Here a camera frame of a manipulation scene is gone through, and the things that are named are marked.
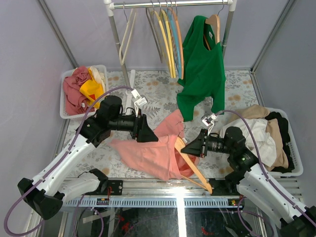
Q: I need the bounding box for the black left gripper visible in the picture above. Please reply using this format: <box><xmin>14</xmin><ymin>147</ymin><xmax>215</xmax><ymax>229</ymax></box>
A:
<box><xmin>110</xmin><ymin>109</ymin><xmax>159</xmax><ymax>143</ymax></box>

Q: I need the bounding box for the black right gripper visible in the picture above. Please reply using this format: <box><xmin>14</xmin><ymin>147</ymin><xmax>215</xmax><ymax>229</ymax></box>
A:
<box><xmin>181</xmin><ymin>129</ymin><xmax>234</xmax><ymax>158</ymax></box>

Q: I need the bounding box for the wooden hanger with green shirt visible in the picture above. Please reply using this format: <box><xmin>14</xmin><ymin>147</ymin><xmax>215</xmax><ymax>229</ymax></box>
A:
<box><xmin>174</xmin><ymin>131</ymin><xmax>213</xmax><ymax>194</ymax></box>

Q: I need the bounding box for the salmon pink t shirt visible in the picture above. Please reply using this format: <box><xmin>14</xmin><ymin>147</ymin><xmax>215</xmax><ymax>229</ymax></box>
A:
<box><xmin>110</xmin><ymin>109</ymin><xmax>194</xmax><ymax>181</ymax></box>

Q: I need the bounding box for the white garment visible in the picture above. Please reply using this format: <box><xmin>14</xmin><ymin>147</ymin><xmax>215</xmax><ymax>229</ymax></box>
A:
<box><xmin>220</xmin><ymin>118</ymin><xmax>277</xmax><ymax>167</ymax></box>

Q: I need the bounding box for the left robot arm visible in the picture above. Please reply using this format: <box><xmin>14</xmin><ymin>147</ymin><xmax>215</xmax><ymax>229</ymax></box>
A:
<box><xmin>18</xmin><ymin>95</ymin><xmax>158</xmax><ymax>220</ymax></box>

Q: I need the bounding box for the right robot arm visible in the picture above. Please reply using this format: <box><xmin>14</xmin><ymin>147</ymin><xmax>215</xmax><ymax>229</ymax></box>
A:
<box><xmin>181</xmin><ymin>126</ymin><xmax>316</xmax><ymax>237</ymax></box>

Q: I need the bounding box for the green t shirt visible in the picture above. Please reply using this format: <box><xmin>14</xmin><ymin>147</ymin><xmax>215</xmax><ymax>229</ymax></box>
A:
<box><xmin>176</xmin><ymin>15</ymin><xmax>226</xmax><ymax>122</ymax></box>

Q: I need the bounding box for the cream plastic hanger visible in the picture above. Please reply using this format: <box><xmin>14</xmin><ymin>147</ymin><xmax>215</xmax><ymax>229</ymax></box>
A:
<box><xmin>118</xmin><ymin>8</ymin><xmax>137</xmax><ymax>65</ymax></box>

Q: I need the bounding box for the yellow hanger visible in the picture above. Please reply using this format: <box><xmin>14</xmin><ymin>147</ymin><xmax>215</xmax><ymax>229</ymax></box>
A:
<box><xmin>159</xmin><ymin>9</ymin><xmax>176</xmax><ymax>79</ymax></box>
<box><xmin>153</xmin><ymin>9</ymin><xmax>170</xmax><ymax>73</ymax></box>

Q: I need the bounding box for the blue plastic hanger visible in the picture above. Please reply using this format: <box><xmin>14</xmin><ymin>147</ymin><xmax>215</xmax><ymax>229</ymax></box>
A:
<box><xmin>167</xmin><ymin>2</ymin><xmax>184</xmax><ymax>79</ymax></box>

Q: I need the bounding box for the grey plastic hanger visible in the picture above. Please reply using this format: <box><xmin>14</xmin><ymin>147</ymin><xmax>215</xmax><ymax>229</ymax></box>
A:
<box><xmin>145</xmin><ymin>7</ymin><xmax>163</xmax><ymax>63</ymax></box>

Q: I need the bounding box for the right wooden hanger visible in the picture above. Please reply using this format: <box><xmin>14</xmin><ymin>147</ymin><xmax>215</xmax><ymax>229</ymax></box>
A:
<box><xmin>205</xmin><ymin>1</ymin><xmax>224</xmax><ymax>44</ymax></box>

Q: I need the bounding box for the yellow garment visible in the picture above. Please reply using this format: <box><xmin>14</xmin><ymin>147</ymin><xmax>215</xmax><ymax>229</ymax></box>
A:
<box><xmin>79</xmin><ymin>78</ymin><xmax>106</xmax><ymax>106</ymax></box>

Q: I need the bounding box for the beige garment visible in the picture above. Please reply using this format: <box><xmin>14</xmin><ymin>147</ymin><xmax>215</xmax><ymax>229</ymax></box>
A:
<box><xmin>229</xmin><ymin>104</ymin><xmax>289</xmax><ymax>171</ymax></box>

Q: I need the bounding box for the dusty rose garment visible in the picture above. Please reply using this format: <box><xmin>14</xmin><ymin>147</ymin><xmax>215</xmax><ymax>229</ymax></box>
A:
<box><xmin>63</xmin><ymin>66</ymin><xmax>91</xmax><ymax>116</ymax></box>

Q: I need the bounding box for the cream garment in left basket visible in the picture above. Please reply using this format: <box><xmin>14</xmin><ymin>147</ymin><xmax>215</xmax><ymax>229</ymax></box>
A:
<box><xmin>88</xmin><ymin>66</ymin><xmax>106</xmax><ymax>89</ymax></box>

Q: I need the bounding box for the white left laundry basket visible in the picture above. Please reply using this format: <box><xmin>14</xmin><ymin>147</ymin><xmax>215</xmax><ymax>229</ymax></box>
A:
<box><xmin>60</xmin><ymin>65</ymin><xmax>108</xmax><ymax>119</ymax></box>

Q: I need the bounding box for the white laundry basket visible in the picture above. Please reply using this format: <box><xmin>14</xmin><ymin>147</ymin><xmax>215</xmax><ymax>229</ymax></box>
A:
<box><xmin>268</xmin><ymin>107</ymin><xmax>304</xmax><ymax>177</ymax></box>
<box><xmin>60</xmin><ymin>65</ymin><xmax>108</xmax><ymax>119</ymax></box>

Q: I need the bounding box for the black garment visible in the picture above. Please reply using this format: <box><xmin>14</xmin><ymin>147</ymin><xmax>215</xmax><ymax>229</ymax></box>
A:
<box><xmin>265</xmin><ymin>112</ymin><xmax>294</xmax><ymax>173</ymax></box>

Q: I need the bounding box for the white right laundry basket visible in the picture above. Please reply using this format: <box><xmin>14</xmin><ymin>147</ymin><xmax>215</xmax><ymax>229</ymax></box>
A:
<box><xmin>268</xmin><ymin>107</ymin><xmax>304</xmax><ymax>177</ymax></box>

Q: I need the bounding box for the metal clothes rack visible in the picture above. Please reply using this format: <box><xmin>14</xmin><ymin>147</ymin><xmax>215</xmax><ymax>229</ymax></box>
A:
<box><xmin>103</xmin><ymin>0</ymin><xmax>237</xmax><ymax>90</ymax></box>

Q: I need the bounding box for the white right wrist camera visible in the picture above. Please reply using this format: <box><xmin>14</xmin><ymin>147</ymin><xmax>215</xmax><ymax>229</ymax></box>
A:
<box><xmin>201</xmin><ymin>114</ymin><xmax>217</xmax><ymax>135</ymax></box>

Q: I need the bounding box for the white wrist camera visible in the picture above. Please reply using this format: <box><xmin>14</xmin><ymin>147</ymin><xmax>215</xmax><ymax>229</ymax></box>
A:
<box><xmin>201</xmin><ymin>114</ymin><xmax>217</xmax><ymax>135</ymax></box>
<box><xmin>131</xmin><ymin>89</ymin><xmax>148</xmax><ymax>117</ymax></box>

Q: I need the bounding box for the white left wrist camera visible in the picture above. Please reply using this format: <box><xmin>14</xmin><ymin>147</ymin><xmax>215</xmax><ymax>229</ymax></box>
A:
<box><xmin>131</xmin><ymin>89</ymin><xmax>148</xmax><ymax>117</ymax></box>

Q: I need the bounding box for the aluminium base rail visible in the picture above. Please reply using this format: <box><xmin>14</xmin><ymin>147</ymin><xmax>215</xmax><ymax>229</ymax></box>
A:
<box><xmin>57</xmin><ymin>178</ymin><xmax>240</xmax><ymax>209</ymax></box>

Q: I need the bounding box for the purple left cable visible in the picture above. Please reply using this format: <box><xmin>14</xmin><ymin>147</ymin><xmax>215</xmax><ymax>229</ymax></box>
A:
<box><xmin>3</xmin><ymin>85</ymin><xmax>135</xmax><ymax>237</ymax></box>

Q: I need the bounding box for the purple cable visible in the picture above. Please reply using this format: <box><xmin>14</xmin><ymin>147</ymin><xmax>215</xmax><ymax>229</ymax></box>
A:
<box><xmin>3</xmin><ymin>85</ymin><xmax>135</xmax><ymax>237</ymax></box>
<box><xmin>214</xmin><ymin>109</ymin><xmax>316</xmax><ymax>237</ymax></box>

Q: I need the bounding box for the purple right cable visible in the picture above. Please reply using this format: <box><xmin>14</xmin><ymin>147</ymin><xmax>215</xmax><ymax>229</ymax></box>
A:
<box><xmin>214</xmin><ymin>109</ymin><xmax>316</xmax><ymax>237</ymax></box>

